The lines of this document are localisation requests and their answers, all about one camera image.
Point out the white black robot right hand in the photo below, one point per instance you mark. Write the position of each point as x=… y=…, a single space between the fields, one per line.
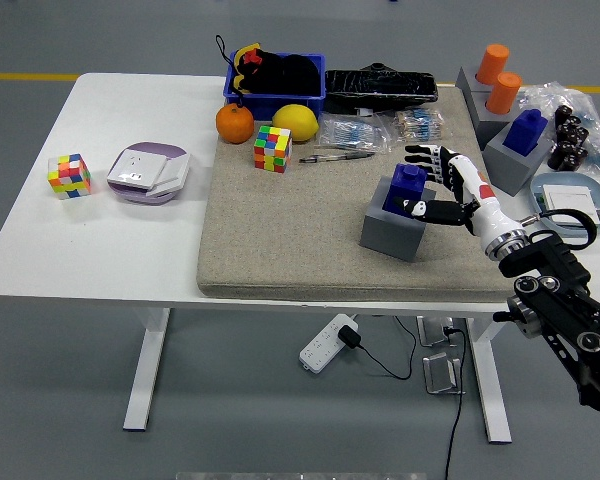
x=487 y=210

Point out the blue square seal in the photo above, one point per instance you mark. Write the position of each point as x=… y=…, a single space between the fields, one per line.
x=525 y=132
x=407 y=187

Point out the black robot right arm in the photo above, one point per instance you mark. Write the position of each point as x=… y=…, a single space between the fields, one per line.
x=555 y=295

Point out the grey square seal holder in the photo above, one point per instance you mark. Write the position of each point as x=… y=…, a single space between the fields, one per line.
x=390 y=240
x=510 y=172

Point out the grey round seal holder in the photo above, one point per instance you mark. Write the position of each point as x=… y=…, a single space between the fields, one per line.
x=465 y=82
x=485 y=125

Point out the orange cylinder seal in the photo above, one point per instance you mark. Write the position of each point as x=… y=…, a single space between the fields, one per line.
x=492 y=62
x=504 y=92

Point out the light blue tray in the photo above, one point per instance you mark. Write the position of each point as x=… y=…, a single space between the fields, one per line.
x=537 y=192

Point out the dark dotted cylinder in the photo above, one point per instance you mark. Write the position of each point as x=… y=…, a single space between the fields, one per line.
x=563 y=115
x=572 y=148
x=575 y=132
x=562 y=161

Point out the clear bag tan resistors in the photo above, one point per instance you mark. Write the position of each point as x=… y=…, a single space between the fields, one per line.
x=420 y=125

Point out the clear plastic bag pile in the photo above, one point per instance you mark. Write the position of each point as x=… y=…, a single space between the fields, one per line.
x=545 y=97

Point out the black clear pen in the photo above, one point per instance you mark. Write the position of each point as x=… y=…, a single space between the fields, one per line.
x=350 y=155

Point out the clear bag blue resistors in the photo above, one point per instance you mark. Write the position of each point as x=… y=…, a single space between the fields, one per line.
x=352 y=132

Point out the black wrapped long box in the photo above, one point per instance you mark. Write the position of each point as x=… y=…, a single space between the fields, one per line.
x=380 y=87

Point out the white table leg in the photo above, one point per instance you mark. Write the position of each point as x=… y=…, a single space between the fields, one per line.
x=147 y=370
x=492 y=390

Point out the black plug adapter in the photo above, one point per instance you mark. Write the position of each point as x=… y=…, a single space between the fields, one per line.
x=349 y=336

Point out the grey-brown mat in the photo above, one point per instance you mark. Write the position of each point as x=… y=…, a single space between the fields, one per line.
x=290 y=240

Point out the yellow lemon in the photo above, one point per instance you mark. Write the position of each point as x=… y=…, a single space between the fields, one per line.
x=295 y=122

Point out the white power strip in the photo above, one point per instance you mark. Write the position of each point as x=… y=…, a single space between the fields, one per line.
x=320 y=350

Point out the colourful puzzle cube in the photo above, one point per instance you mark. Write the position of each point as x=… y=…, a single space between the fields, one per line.
x=272 y=150
x=70 y=177

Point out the blue plastic bin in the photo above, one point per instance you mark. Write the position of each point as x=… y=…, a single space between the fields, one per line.
x=280 y=105

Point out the black cloth pouch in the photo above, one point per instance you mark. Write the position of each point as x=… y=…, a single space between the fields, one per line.
x=290 y=75

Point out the orange fruit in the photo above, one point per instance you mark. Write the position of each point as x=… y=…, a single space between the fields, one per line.
x=235 y=125

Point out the yellow red toy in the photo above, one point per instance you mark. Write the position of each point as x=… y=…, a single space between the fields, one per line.
x=238 y=60

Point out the purple plate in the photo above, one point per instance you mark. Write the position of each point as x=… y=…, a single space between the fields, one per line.
x=155 y=148

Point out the metal bracket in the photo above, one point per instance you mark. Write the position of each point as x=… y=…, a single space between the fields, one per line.
x=432 y=332
x=437 y=375

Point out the white wall switch panel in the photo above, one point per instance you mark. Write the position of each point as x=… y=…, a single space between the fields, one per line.
x=175 y=172

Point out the white wall socket panel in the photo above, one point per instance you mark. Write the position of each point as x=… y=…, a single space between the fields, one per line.
x=135 y=170

